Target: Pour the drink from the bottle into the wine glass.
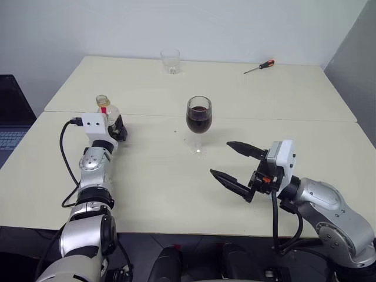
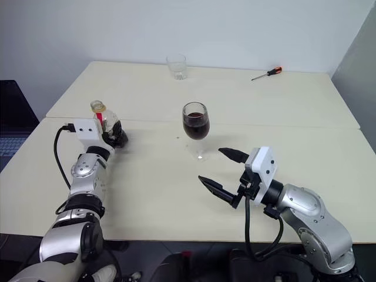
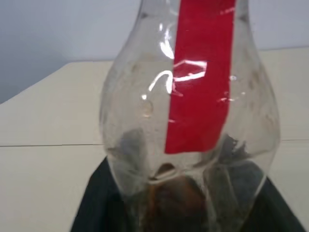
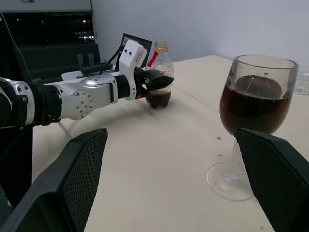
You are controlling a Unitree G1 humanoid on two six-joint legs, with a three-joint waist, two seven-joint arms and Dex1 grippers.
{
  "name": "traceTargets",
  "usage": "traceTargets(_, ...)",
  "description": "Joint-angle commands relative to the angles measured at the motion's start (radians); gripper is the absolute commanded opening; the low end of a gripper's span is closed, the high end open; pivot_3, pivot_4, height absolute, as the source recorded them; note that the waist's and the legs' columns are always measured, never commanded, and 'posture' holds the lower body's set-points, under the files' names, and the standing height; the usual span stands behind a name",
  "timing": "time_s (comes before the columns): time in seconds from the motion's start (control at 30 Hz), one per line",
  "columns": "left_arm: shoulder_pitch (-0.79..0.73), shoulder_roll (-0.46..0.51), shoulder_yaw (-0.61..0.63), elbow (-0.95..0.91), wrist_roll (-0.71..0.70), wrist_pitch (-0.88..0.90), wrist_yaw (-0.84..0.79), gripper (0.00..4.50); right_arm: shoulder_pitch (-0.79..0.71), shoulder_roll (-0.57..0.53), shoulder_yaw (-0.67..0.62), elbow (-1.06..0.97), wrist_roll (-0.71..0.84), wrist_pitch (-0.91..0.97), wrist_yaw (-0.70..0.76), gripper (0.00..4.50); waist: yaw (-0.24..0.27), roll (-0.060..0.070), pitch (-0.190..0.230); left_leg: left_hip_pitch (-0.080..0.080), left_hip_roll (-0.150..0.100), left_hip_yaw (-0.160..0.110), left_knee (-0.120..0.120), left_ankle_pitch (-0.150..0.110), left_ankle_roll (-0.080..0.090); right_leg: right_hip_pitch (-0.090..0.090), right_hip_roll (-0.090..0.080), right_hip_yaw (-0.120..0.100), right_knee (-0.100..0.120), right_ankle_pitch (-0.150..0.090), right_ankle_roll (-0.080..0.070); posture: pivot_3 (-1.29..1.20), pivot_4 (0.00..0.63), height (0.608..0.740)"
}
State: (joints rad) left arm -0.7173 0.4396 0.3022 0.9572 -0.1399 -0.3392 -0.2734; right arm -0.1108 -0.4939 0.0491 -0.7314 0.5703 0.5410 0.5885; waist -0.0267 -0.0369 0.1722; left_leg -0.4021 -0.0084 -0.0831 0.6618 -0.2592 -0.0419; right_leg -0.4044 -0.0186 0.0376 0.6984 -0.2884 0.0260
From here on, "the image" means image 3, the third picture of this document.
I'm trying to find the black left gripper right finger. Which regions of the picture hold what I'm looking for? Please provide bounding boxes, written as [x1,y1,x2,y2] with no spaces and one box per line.
[241,175,307,232]

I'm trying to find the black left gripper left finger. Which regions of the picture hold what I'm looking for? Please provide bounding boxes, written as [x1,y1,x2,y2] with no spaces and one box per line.
[69,157,130,232]

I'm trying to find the clear bottle with red strip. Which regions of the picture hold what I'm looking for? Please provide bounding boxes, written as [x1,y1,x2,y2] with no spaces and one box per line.
[99,0,282,232]

